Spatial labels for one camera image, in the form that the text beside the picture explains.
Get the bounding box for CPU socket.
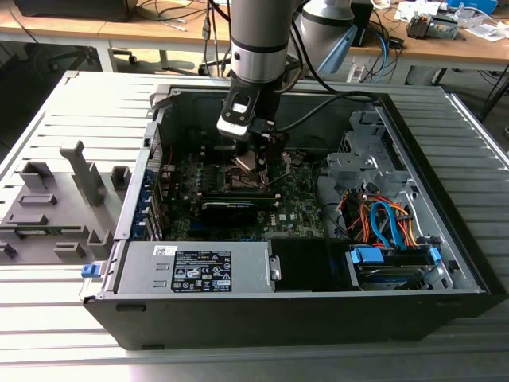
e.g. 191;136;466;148
217;162;271;191

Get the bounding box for black RAM slot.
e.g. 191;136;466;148
201;190;282;197
201;194;282;201

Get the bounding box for CPU cooler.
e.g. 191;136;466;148
406;10;437;40

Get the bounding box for green motherboard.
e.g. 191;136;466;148
158;149;339;244

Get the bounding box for silver drive cage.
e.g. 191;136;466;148
325;109;422;200

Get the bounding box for black graphics card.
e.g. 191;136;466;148
198;200;259;231

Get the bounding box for white power strip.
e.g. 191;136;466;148
348;57;365;83

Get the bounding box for black upright box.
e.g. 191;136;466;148
351;1;375;48

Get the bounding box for hard disk in blue carrier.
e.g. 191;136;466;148
346;244;443;290

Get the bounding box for grey power supply unit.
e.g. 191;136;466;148
115;240;275;295

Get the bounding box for black PC case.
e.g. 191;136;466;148
81;84;508;352

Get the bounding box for wooden desk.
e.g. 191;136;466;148
345;7;509;67
0;0;234;45

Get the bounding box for white papers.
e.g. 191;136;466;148
397;0;450;17

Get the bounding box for silver metal device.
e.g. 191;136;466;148
432;14;460;41

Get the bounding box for grey parts rack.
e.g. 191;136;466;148
0;139;132;267

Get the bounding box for clear plastic bag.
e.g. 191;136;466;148
464;21;509;41

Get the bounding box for blue box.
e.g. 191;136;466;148
447;0;498;11

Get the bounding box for black camera cable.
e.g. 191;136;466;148
274;15;379;133

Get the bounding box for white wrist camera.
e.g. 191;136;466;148
216;92;256;141

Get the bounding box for blue wire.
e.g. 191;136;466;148
369;201;409;251

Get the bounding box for blue hanging cable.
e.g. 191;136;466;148
379;31;393;75

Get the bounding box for orange yellow wire bundle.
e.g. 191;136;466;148
387;202;421;248

